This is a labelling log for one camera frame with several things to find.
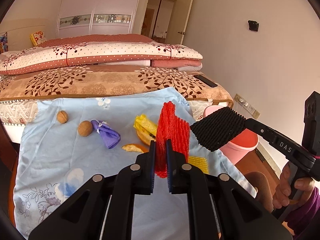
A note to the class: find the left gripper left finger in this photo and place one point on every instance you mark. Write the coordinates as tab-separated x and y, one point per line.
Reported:
102	208

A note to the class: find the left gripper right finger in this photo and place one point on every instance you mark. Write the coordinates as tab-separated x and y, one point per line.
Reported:
218	207

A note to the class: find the yellow foam fruit net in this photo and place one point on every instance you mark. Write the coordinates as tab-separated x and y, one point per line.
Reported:
200	162

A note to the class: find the orange peel piece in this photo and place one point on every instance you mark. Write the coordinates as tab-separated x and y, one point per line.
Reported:
145	136
135	148

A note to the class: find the purple cloth pouch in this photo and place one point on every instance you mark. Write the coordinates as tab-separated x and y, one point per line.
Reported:
110	137

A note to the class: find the black foam fruit net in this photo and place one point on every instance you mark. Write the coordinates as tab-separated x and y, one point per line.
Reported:
218	128

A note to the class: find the yellow plastic wrapper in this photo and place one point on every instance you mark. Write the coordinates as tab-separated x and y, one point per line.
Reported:
144	124

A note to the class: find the pink plastic trash bin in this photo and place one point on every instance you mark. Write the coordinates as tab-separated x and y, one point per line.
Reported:
238	147

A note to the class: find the person right hand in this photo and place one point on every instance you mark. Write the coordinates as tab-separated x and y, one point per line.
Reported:
283	189

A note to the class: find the light blue floral cloth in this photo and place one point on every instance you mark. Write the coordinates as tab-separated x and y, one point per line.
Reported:
55	161

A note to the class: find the walnut near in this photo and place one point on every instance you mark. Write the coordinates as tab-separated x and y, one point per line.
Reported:
85	128

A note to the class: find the walnut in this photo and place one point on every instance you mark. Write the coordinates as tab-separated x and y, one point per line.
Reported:
62	117
85	128

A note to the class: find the walnut far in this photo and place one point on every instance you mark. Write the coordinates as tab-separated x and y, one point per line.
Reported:
62	117

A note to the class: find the black smartphone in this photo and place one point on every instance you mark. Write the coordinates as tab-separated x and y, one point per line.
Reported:
206	81

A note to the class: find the brown leaf pattern blanket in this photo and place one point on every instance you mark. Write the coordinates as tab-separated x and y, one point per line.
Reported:
107	80

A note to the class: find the pink folded blanket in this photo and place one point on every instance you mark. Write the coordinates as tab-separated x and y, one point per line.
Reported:
174	63

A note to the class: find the polka dot folded quilt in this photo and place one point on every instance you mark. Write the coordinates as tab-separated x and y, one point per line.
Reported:
76	54

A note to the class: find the yellow red small pillow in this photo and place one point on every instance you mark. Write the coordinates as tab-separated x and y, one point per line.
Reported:
37	38

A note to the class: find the cream room door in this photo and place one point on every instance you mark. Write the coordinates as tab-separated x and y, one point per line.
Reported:
178	21

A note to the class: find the colourful red blue pillow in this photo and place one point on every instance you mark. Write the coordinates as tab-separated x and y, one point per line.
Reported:
4	43

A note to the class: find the white sliding door wardrobe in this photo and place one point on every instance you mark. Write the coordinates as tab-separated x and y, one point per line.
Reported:
146	17

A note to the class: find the wall socket strip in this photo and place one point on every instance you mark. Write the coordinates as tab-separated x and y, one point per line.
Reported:
242	105

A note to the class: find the black wall bracket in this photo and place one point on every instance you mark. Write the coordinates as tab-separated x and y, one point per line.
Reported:
253	25

